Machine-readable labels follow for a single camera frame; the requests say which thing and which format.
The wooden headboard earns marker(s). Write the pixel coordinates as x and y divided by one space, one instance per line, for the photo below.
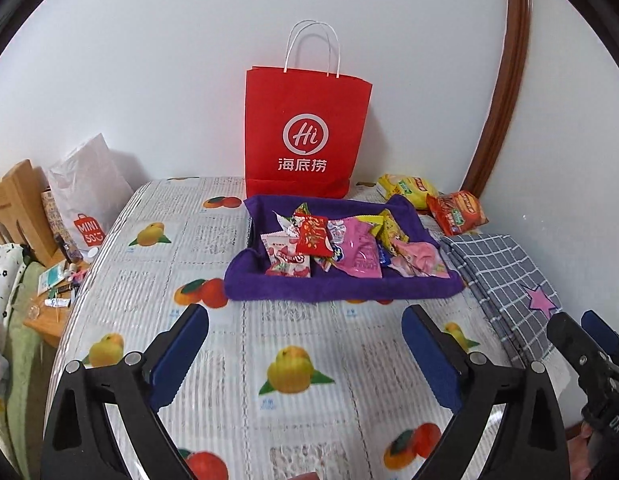
19 200

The white plastic bag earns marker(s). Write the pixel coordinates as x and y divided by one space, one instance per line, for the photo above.
89 180

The blue snack packet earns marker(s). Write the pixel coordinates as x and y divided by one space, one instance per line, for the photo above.
384 257

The green blanket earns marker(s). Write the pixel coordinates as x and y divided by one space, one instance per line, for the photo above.
19 360

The small white tube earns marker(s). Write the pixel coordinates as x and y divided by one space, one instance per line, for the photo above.
57 302

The grey checked cloth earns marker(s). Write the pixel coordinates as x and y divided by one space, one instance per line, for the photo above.
494 270

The fruit print tablecloth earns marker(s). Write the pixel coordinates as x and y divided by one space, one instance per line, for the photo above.
229 410

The pale pink candy packet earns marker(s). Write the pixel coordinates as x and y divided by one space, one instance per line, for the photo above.
422 260

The yellow strip snack packet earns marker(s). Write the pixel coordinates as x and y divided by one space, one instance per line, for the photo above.
369 218

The green triangular snack packet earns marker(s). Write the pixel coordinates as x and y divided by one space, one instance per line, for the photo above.
302 210

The person's right hand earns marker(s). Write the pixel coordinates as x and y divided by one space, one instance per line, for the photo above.
584 447

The red snack packet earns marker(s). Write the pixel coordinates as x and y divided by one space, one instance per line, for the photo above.
314 235

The yellow snack bag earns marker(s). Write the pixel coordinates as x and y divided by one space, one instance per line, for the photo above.
407 187

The patterned box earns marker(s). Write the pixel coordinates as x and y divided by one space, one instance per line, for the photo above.
54 215

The white dotted pillow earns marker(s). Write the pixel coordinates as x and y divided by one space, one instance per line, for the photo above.
4 275

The large pink snack packet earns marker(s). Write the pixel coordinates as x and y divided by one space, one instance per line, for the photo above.
359 255

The yellow triangular snack packet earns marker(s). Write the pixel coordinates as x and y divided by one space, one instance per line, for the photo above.
389 232

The small figurine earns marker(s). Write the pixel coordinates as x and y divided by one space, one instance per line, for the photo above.
76 274

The wooden door frame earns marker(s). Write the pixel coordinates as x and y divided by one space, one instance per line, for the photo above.
514 60

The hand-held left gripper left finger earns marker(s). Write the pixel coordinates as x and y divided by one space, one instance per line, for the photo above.
182 355

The wooden nightstand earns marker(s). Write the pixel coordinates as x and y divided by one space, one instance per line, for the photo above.
44 320

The strawberry print snack packet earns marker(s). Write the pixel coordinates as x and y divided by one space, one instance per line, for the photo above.
284 257

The red orange snack bag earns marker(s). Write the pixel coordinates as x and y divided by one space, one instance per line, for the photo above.
457 212

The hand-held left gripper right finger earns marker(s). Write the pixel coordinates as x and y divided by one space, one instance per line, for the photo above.
432 355

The teal packet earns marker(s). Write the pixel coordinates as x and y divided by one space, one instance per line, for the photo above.
51 277

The red paper bag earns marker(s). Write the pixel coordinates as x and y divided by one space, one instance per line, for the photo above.
309 110

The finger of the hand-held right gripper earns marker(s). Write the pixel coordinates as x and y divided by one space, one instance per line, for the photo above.
604 332
574 345

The purple towel tray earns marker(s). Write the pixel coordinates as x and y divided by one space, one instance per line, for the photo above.
339 287

